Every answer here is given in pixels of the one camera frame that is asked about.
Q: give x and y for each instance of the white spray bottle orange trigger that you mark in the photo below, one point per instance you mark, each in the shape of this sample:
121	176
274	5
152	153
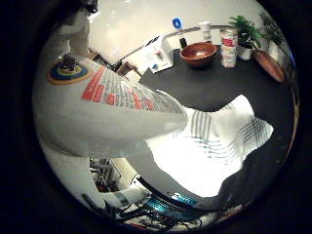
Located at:
107	113

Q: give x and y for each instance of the white cloth with grey stripes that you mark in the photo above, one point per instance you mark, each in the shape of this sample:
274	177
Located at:
201	152

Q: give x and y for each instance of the small white bottle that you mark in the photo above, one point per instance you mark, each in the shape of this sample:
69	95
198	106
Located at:
205	30

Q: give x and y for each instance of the dark bottle with blue tag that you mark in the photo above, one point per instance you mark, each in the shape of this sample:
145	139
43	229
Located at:
179	31

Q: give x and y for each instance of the oval wooden tray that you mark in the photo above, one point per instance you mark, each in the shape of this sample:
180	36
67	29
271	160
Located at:
269	66

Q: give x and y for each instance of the cluttered equipment rack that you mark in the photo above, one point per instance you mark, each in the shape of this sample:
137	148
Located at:
107	175

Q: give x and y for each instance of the brown wooden bowl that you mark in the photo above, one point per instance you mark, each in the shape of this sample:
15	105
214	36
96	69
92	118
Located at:
198	53

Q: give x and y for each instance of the red and white printed canister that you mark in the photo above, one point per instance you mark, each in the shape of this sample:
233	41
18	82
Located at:
228	48

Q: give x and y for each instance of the green potted plant white pot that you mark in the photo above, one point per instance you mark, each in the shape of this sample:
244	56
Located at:
247	34

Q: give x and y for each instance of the white cardboard box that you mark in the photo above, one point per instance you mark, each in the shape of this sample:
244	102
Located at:
156	55

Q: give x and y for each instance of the thin leafy potted plant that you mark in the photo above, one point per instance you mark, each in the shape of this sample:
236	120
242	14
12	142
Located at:
273	34

